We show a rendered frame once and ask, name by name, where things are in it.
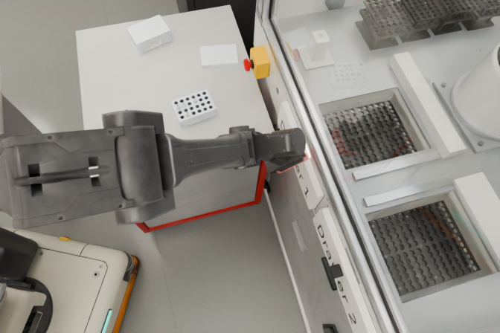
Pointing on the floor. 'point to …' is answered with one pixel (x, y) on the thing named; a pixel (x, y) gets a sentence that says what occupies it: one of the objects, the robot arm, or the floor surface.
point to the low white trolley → (116, 82)
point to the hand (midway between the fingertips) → (300, 159)
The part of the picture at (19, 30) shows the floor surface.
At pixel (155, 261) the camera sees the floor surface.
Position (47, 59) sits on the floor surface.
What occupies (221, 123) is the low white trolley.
